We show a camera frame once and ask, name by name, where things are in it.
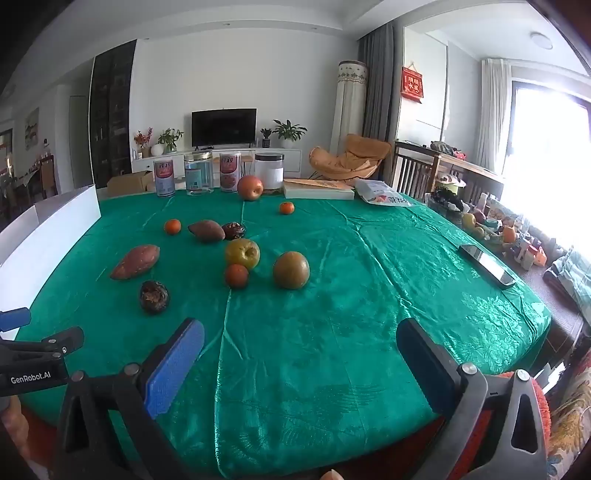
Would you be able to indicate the small sweet potato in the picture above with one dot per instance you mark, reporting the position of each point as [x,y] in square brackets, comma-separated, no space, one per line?
[206,230]

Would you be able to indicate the white plastic bag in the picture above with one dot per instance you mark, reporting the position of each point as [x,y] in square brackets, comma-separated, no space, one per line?
[381,194]

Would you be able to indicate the red apple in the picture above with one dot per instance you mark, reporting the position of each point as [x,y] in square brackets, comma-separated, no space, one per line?
[250,187]

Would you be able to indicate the green apple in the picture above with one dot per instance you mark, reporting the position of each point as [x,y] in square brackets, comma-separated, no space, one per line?
[242,253]

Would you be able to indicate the grey curtain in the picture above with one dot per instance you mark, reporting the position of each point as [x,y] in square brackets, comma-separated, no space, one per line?
[381,83]

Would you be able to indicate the red wall hanging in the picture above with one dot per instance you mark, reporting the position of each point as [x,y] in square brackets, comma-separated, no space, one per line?
[412,83]

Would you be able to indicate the striped cloth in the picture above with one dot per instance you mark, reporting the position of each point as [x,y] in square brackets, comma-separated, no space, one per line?
[570,277]

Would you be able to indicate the dark glass display cabinet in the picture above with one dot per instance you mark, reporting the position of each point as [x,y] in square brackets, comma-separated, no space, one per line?
[111,115]

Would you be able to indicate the covered standing air conditioner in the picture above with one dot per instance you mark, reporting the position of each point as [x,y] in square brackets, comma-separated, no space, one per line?
[348,106]

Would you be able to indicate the floral patterned cushion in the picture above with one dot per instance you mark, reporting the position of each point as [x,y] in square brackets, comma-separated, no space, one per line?
[572,415]

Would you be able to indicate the wooden dining chairs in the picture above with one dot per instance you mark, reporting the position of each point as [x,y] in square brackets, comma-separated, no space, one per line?
[41,177]

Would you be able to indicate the framed wall picture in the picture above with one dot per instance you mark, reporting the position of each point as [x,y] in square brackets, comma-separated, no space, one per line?
[32,129]

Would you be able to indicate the red flower bouquet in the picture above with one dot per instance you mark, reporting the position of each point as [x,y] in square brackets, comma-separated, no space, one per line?
[143,141]

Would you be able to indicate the pile of colourful toys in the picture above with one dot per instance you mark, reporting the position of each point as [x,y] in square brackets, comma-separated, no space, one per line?
[489,226]

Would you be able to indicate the green plant white vase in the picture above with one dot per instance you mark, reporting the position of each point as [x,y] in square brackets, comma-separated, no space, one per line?
[170,141]

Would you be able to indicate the brown-green pear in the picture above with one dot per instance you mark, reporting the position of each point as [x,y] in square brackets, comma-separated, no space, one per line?
[291,270]

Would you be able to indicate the small dark potted plant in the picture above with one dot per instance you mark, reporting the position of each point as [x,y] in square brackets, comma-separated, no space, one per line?
[266,136]

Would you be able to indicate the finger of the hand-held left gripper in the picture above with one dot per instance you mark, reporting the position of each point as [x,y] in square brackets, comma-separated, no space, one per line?
[16,318]
[69,339]

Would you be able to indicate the round ceiling lamp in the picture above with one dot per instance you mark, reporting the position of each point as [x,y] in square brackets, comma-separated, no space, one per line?
[541,40]

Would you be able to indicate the red label tin can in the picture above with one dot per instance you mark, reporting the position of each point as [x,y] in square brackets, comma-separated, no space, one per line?
[230,173]
[164,179]

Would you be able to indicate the flat cardboard box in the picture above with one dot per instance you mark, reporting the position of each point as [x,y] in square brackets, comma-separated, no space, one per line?
[318,190]

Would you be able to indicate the clear glass jar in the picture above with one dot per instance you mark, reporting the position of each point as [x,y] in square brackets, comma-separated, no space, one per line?
[199,175]

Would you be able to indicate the black television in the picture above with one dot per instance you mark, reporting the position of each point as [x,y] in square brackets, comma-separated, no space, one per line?
[224,128]

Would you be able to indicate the black smartphone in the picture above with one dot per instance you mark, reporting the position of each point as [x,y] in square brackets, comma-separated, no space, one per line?
[487,265]

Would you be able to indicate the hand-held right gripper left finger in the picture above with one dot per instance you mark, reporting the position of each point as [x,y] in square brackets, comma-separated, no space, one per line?
[173,371]

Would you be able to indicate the white curtain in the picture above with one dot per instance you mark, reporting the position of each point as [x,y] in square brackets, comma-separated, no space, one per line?
[494,115]

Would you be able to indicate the large green potted plant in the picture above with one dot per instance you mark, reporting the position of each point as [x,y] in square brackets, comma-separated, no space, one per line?
[288,131]

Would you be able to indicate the white cardboard box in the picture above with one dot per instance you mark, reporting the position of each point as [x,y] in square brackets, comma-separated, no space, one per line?
[51,230]

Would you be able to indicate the person's left hand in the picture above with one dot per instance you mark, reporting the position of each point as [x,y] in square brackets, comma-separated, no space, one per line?
[13,422]

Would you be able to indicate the brown cardboard box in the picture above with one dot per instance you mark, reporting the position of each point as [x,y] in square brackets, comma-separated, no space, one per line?
[129,183]

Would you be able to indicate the green patterned tablecloth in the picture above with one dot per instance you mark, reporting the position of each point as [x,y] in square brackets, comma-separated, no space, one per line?
[323,323]

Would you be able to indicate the orange fuzzy cushion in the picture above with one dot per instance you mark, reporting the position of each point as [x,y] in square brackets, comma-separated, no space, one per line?
[540,397]

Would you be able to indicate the white jar black lid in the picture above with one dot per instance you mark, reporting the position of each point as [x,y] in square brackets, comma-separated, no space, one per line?
[269,173]

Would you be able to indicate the large sweet potato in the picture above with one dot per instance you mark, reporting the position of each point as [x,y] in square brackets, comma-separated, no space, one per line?
[135,261]

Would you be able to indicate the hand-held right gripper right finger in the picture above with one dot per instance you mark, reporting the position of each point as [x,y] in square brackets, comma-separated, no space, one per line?
[425,371]

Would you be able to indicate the orange tangerine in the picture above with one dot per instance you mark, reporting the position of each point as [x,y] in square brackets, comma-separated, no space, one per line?
[236,275]
[172,226]
[286,208]

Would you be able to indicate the dark wooden bench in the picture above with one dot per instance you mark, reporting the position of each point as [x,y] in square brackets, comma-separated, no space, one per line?
[415,170]

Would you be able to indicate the dark brown water chestnut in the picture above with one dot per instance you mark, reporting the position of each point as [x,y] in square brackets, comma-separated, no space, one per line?
[233,230]
[154,297]

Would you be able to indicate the orange lounge chair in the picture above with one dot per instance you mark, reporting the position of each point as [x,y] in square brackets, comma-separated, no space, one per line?
[351,159]

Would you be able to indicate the white television cabinet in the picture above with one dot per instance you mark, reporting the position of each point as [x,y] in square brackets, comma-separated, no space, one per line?
[291,159]

